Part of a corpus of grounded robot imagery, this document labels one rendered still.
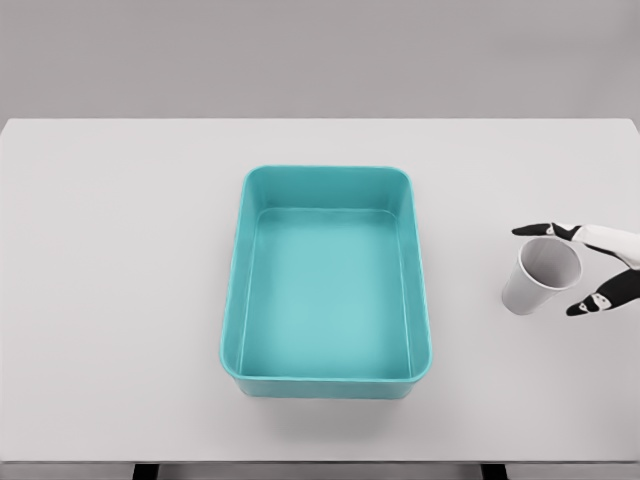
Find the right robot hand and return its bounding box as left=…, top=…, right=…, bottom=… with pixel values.
left=511, top=220, right=640, bottom=317

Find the white paper cup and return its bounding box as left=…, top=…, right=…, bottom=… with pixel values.
left=501, top=236, right=584, bottom=317

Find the teal rectangular plastic basket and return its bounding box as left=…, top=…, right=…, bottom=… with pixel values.
left=219, top=165, right=432, bottom=400

